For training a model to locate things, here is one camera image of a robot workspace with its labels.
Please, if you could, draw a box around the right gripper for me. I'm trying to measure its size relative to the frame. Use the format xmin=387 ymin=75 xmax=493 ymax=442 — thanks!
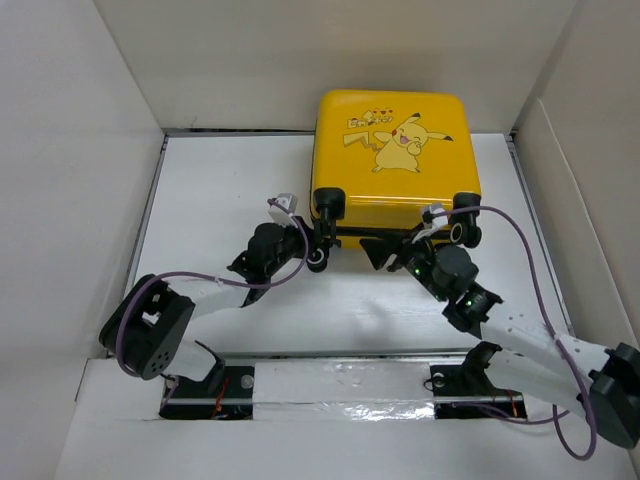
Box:
xmin=357 ymin=223 xmax=448 ymax=302

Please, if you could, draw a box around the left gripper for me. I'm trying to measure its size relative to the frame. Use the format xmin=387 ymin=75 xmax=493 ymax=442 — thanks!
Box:
xmin=265 ymin=216 xmax=323 ymax=277

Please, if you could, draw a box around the yellow hard-shell suitcase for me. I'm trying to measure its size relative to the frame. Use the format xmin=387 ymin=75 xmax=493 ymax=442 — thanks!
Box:
xmin=307 ymin=89 xmax=482 ymax=272

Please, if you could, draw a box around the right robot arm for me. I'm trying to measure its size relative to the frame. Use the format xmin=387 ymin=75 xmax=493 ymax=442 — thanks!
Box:
xmin=360 ymin=237 xmax=639 ymax=449

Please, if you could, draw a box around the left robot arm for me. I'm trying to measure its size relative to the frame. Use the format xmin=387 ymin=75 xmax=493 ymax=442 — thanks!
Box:
xmin=98 ymin=216 xmax=314 ymax=397

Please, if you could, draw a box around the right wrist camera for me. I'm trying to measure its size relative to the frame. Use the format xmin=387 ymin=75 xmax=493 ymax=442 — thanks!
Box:
xmin=411 ymin=203 xmax=449 ymax=244

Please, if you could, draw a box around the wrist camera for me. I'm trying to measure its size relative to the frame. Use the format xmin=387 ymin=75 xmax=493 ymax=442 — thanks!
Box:
xmin=411 ymin=203 xmax=449 ymax=244
xmin=267 ymin=193 xmax=298 ymax=227

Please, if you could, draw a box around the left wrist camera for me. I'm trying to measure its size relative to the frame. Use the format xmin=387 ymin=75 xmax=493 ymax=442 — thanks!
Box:
xmin=267 ymin=193 xmax=298 ymax=227

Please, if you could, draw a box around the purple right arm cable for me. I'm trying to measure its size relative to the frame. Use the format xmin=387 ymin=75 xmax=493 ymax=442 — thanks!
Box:
xmin=424 ymin=205 xmax=599 ymax=460

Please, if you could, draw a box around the metal base rail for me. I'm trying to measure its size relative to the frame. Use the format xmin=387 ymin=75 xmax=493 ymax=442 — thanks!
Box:
xmin=159 ymin=357 xmax=527 ymax=422

